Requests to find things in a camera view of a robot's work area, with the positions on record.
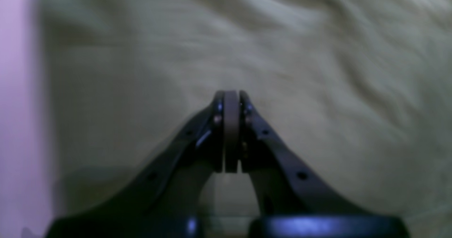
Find green t-shirt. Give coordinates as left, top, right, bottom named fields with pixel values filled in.
left=38, top=0, right=451, bottom=238

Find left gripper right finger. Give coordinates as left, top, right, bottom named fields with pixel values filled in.
left=225, top=91, right=410, bottom=238

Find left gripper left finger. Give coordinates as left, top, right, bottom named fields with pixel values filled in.
left=46, top=91, right=226, bottom=238

